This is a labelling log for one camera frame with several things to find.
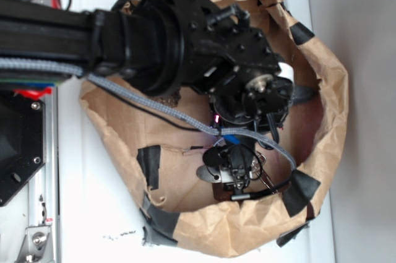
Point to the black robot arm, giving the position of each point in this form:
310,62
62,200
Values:
161,46

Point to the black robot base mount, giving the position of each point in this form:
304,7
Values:
22,142

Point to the aluminium frame rail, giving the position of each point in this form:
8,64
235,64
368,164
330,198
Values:
41,241

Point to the brown paper bag tray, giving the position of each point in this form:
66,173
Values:
158,162

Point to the brown rock chunk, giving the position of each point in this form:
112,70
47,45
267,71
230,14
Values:
172,100

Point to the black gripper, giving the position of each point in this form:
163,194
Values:
234,64

